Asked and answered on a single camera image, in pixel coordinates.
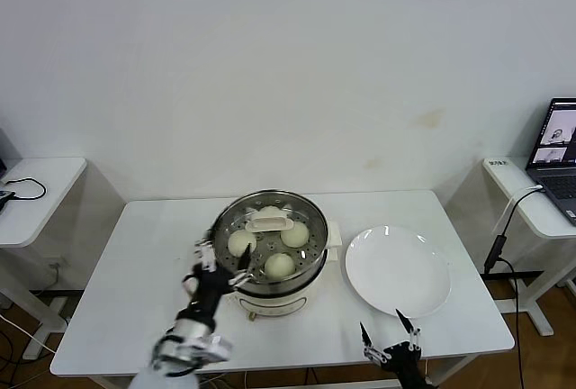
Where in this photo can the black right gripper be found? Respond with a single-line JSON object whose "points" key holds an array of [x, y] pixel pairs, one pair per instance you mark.
{"points": [[405, 362]]}

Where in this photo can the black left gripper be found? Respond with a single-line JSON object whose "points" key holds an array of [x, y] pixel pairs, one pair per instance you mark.
{"points": [[209, 285]]}

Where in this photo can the white steamed baozi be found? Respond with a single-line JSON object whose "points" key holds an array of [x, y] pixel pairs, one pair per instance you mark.
{"points": [[270, 211], [296, 236], [280, 266], [238, 242]]}

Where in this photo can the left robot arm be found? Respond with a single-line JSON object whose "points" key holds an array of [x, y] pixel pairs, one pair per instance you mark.
{"points": [[166, 375]]}

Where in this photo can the perforated steel steamer basket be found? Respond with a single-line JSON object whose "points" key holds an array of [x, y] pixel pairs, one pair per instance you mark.
{"points": [[288, 284]]}

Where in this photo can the white round plate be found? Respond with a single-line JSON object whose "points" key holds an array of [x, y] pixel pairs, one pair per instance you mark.
{"points": [[398, 272]]}

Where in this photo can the white work table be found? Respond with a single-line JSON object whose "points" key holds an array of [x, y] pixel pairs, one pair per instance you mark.
{"points": [[157, 218]]}

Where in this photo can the white side desk with laptop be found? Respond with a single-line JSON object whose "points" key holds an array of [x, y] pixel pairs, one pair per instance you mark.
{"points": [[508, 177]]}

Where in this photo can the black small device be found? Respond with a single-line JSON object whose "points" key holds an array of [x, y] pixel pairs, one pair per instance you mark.
{"points": [[3, 200]]}

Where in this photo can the grey open laptop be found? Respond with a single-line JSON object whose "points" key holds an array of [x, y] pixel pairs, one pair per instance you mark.
{"points": [[558, 182]]}

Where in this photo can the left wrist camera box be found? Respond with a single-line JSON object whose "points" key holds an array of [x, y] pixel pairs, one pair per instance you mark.
{"points": [[218, 346]]}

